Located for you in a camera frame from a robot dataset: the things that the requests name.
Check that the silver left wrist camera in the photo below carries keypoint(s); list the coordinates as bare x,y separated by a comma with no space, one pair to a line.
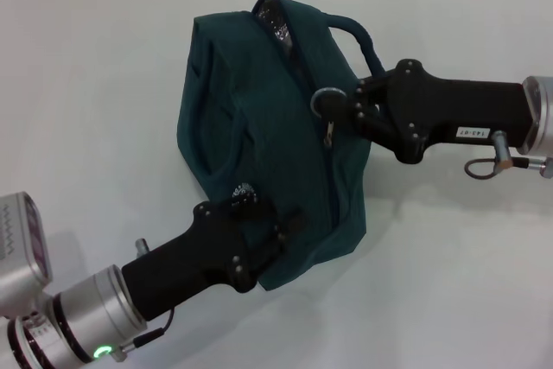
21,235

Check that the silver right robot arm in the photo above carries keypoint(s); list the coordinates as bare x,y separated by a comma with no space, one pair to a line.
540,114

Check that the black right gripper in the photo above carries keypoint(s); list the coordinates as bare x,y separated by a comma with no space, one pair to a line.
453,105

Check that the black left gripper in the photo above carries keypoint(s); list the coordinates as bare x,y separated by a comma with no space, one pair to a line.
181,265

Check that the dark teal lunch bag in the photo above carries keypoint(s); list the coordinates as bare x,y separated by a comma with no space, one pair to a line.
268,127

